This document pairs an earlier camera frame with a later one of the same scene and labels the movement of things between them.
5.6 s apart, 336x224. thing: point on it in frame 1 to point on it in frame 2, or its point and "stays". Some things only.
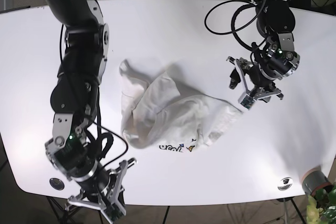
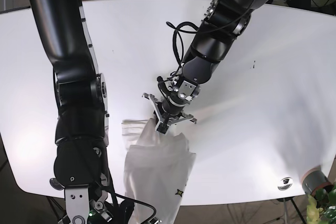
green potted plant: (321, 209) stays
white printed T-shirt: (155, 112) to (157, 166)
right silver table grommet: (285, 184) stays
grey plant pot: (314, 179) stays
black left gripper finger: (238, 74) to (161, 124)
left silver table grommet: (57, 183) stays
